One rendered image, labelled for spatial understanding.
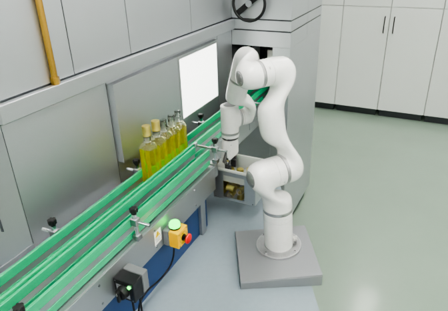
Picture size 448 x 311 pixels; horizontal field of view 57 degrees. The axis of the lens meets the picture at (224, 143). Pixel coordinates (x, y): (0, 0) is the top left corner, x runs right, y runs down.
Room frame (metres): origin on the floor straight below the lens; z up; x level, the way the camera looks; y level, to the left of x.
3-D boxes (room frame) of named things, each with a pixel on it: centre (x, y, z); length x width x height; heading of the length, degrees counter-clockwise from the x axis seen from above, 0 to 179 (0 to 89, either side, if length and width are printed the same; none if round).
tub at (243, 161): (1.77, -0.08, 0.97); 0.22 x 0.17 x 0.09; 63
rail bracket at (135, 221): (1.15, 0.29, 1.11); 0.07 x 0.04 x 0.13; 63
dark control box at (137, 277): (1.04, 0.32, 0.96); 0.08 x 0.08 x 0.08; 63
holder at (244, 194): (1.78, -0.05, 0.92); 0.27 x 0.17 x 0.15; 63
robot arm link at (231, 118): (1.77, -0.03, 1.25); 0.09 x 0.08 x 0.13; 111
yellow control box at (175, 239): (1.29, 0.20, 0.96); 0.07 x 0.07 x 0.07; 63
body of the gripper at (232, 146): (1.77, -0.03, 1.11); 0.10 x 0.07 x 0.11; 151
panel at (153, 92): (1.95, 0.23, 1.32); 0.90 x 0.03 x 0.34; 153
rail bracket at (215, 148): (1.71, 0.06, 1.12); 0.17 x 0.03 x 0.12; 63
